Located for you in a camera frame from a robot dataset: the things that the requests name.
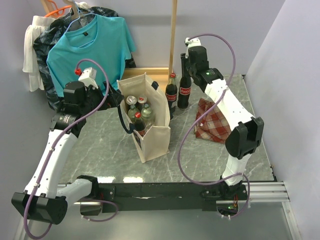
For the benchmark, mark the aluminium rail profile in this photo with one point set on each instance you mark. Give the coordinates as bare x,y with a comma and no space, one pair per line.
268,192

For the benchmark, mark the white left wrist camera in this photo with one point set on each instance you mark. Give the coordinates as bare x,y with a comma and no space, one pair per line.
87,77

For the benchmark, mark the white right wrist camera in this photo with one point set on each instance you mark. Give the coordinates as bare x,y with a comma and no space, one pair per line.
191,42

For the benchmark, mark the coca-cola glass bottle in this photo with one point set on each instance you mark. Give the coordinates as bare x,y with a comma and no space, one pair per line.
171,91
184,92
139,124

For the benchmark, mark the turquoise t-shirt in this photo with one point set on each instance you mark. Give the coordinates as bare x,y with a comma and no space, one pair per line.
106,40

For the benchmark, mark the silver top drink can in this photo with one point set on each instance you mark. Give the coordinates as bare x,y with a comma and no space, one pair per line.
131,101

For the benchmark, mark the red plaid cloth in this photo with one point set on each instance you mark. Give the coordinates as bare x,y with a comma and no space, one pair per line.
213,127

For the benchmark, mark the beige canvas tote bag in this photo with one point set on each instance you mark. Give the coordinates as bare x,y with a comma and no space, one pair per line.
155,142

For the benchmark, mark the orange plastic hanger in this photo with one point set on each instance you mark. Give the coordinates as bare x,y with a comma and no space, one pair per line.
52,10

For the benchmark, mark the white hanging garment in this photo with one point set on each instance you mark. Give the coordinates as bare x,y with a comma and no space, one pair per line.
30,64

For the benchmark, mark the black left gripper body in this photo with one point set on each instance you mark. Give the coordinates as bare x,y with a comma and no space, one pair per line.
94,96

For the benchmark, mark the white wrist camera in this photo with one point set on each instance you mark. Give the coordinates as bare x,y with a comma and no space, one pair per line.
191,42
87,77

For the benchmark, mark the left green cap clear bottle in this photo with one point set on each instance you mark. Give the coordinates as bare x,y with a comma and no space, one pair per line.
131,113

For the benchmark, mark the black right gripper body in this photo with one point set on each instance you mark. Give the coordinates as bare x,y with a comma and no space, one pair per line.
187,70

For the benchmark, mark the light blue wire hanger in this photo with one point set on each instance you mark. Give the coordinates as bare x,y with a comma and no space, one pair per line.
77,20

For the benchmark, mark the red tab drink can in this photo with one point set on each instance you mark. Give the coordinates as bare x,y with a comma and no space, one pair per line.
141,101

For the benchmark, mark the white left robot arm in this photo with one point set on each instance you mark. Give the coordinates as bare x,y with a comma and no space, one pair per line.
41,199

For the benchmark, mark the dark floral patterned shirt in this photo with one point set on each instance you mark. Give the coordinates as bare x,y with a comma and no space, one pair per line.
47,40

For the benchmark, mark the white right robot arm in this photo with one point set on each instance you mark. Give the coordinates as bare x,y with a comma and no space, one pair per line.
246,130

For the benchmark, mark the green cap clear bottle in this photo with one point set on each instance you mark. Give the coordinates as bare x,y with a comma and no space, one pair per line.
131,113
147,115

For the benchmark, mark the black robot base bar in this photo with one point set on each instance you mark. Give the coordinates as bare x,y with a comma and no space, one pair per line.
165,196

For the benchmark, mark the right green cap clear bottle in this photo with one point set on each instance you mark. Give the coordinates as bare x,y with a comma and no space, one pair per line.
147,115

